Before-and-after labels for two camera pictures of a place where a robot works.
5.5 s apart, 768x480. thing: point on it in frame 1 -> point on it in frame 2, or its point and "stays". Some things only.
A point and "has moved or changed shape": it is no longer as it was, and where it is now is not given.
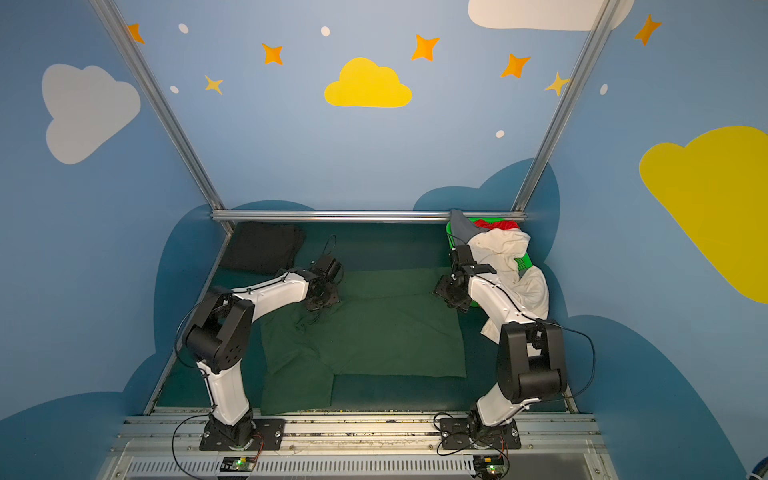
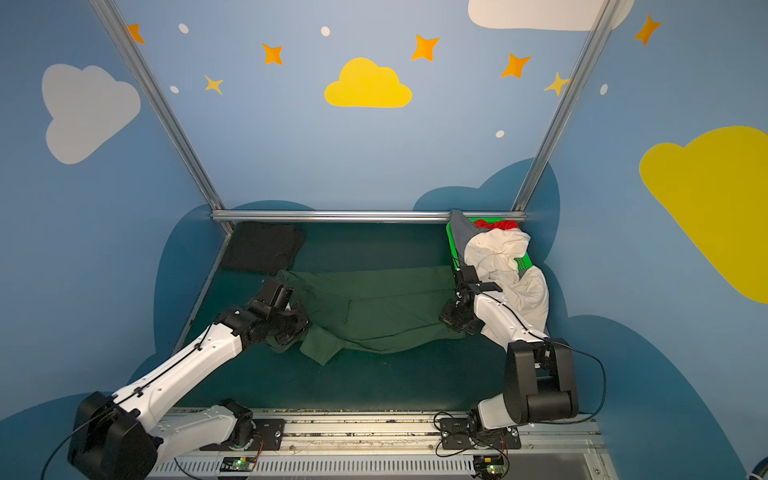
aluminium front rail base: [562, 447] stays
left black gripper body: [321, 294] -> [288, 327]
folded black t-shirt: [262, 247] stays
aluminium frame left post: [166, 108] stays
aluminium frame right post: [603, 19] stays
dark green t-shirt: [387, 322] has moved or changed shape
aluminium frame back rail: [361, 216] stays
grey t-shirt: [463, 228] stays
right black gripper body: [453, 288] -> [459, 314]
